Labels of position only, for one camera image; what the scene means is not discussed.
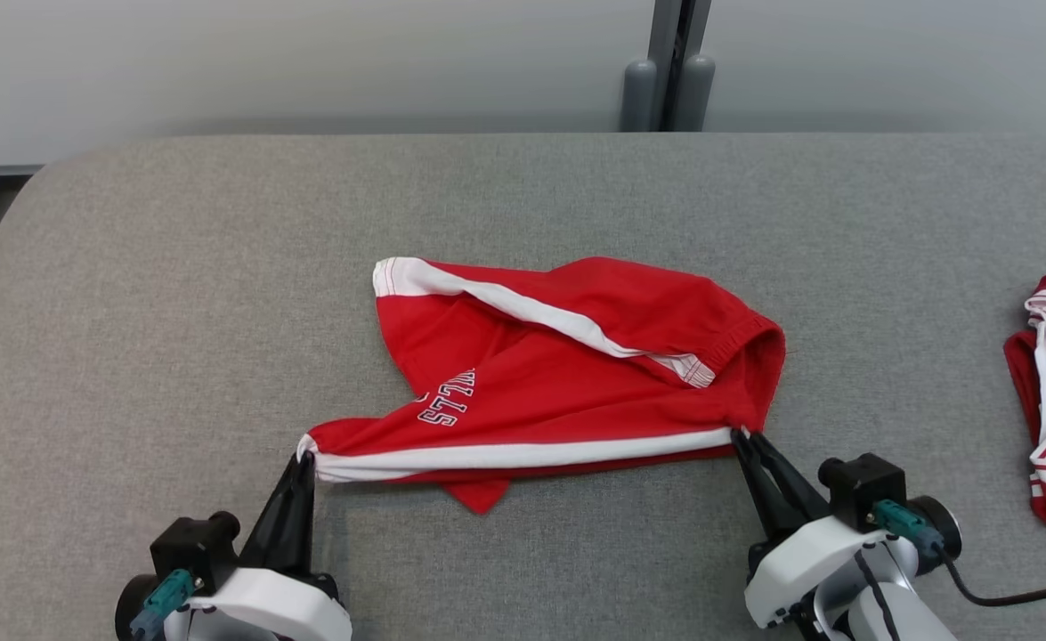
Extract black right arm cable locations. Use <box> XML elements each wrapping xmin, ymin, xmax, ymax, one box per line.
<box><xmin>937</xmin><ymin>548</ymin><xmax>1046</xmax><ymax>608</ymax></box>

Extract red shorts with white stripe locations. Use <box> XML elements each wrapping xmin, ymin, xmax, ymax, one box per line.
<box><xmin>297</xmin><ymin>256</ymin><xmax>788</xmax><ymax>515</ymax></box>

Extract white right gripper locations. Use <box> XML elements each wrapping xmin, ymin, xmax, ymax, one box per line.
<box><xmin>732</xmin><ymin>430</ymin><xmax>920</xmax><ymax>629</ymax></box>

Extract grey partition post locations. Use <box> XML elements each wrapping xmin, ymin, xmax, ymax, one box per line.
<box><xmin>647</xmin><ymin>0</ymin><xmax>713</xmax><ymax>133</ymax></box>

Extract teal camera connector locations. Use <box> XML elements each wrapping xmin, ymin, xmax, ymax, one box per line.
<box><xmin>872</xmin><ymin>500</ymin><xmax>945</xmax><ymax>557</ymax></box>
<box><xmin>129</xmin><ymin>570</ymin><xmax>196</xmax><ymax>637</ymax></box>

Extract teal right camera connector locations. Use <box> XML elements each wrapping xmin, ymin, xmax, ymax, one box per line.
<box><xmin>872</xmin><ymin>500</ymin><xmax>945</xmax><ymax>557</ymax></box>

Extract grey cylindrical post foot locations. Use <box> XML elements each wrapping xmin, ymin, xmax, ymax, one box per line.
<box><xmin>674</xmin><ymin>55</ymin><xmax>716</xmax><ymax>133</ymax></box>
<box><xmin>621</xmin><ymin>59</ymin><xmax>658</xmax><ymax>133</ymax></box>

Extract teal left camera connector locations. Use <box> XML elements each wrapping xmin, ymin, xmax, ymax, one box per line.
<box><xmin>129</xmin><ymin>570</ymin><xmax>196</xmax><ymax>637</ymax></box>

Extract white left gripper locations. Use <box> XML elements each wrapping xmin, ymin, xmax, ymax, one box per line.
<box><xmin>166</xmin><ymin>454</ymin><xmax>353</xmax><ymax>641</ymax></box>

